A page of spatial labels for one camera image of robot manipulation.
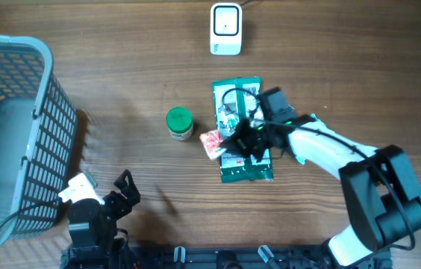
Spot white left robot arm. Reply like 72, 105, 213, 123
59, 170, 140, 269

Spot green lid jar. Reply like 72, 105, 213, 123
166, 107, 193, 140

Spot teal wet wipes packet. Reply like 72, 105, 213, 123
295, 155, 306, 165

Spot red snack packet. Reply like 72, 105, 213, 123
199, 129, 226, 160

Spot white barcode scanner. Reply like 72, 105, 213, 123
210, 2, 243, 56

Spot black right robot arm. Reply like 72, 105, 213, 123
220, 87, 421, 268

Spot grey plastic mesh basket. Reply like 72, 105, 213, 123
0, 35, 78, 245

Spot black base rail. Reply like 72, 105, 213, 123
60, 245, 325, 269

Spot green 3M gloves packet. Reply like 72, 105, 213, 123
212, 77, 273, 183

